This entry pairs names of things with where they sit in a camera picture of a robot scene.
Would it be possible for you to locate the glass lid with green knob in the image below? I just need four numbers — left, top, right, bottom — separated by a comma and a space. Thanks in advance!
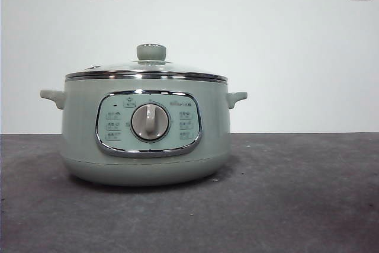
65, 43, 229, 84

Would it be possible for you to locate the green electric cooking pot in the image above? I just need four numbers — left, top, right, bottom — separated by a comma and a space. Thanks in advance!
39, 77, 248, 187

